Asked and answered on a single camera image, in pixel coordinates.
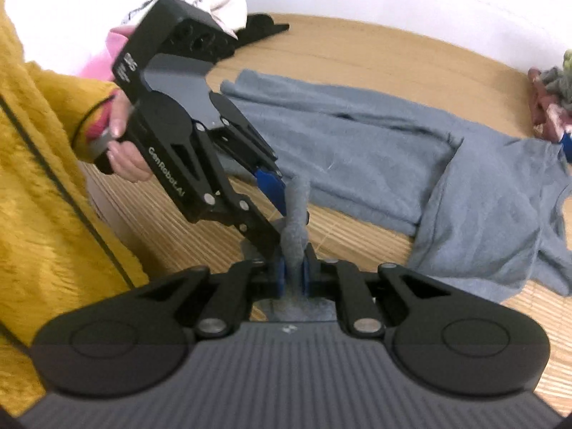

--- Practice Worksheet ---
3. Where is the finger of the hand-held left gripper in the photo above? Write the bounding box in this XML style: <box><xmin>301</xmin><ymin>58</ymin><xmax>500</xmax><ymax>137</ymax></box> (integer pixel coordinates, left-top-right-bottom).
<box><xmin>209</xmin><ymin>92</ymin><xmax>287</xmax><ymax>216</ymax></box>
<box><xmin>193</xmin><ymin>122</ymin><xmax>284</xmax><ymax>263</ymax></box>

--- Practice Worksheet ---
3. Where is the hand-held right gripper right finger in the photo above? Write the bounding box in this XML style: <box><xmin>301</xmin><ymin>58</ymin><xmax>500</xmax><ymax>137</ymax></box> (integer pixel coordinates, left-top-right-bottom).
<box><xmin>303</xmin><ymin>243</ymin><xmax>450</xmax><ymax>339</ymax></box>

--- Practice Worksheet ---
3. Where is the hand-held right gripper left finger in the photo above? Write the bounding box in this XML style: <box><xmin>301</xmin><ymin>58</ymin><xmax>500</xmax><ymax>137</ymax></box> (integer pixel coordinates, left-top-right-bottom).
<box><xmin>134</xmin><ymin>257</ymin><xmax>287</xmax><ymax>339</ymax></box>

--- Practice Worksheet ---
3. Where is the grey sweater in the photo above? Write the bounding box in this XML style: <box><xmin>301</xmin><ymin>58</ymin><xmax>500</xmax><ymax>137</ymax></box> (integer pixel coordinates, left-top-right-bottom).
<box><xmin>219</xmin><ymin>69</ymin><xmax>572</xmax><ymax>322</ymax></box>

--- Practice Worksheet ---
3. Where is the person's left forearm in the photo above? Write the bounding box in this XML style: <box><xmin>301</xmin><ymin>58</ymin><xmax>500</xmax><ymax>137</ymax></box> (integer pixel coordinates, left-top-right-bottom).
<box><xmin>0</xmin><ymin>60</ymin><xmax>123</xmax><ymax>164</ymax></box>

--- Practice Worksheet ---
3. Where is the pink garment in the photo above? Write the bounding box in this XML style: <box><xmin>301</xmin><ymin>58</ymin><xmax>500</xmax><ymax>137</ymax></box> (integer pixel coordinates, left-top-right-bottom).
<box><xmin>83</xmin><ymin>27</ymin><xmax>135</xmax><ymax>82</ymax></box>

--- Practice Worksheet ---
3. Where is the person in yellow fleece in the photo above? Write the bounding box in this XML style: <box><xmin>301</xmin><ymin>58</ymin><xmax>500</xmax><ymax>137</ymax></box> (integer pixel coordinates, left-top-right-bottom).
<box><xmin>0</xmin><ymin>0</ymin><xmax>151</xmax><ymax>417</ymax></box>

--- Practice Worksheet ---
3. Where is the maroon patterned folded garment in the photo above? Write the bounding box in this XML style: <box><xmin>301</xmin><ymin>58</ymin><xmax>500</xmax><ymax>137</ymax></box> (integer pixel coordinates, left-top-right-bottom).
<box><xmin>527</xmin><ymin>67</ymin><xmax>572</xmax><ymax>144</ymax></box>

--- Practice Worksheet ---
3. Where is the dark grey folded garment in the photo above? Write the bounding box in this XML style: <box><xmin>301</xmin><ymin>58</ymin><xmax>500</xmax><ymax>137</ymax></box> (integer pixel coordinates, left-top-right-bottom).
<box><xmin>538</xmin><ymin>66</ymin><xmax>572</xmax><ymax>113</ymax></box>

